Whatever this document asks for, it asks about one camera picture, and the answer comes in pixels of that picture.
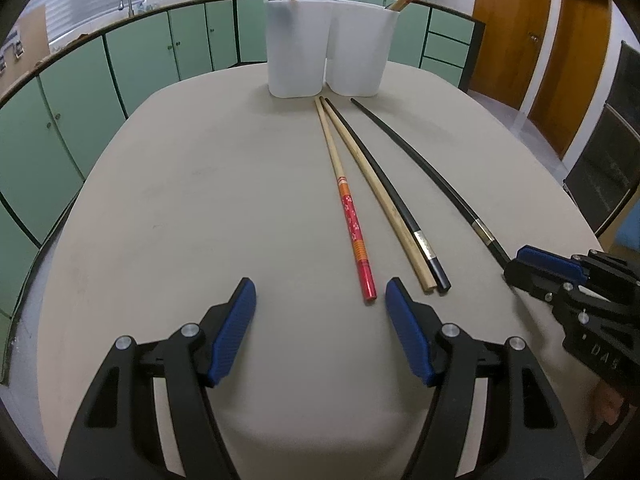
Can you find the person's right hand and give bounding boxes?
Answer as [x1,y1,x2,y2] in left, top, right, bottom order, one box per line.
[592,380,625,425]

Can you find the green lower kitchen cabinets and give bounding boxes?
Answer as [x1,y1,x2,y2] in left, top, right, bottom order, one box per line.
[0,0,487,386]

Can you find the black chopstick silver band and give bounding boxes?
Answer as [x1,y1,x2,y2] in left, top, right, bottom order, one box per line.
[321,98,451,294]

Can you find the white twin utensil holder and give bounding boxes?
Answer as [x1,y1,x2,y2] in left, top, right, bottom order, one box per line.
[264,0,399,99]

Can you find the plain wooden chopstick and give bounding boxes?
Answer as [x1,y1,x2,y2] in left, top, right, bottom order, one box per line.
[320,96,436,294]

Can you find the cardboard box with label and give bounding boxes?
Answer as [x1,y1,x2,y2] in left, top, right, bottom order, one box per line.
[0,4,50,94]

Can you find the brown wooden door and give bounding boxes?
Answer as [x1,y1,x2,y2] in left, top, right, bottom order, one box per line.
[528,0,612,157]
[470,0,551,108]

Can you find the black appliance on right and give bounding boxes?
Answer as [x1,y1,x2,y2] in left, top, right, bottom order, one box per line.
[563,42,639,235]

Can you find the chrome faucet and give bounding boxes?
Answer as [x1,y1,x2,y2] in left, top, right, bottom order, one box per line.
[118,0,134,18]

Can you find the beige table mat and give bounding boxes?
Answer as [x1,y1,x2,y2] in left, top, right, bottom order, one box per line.
[37,63,598,479]

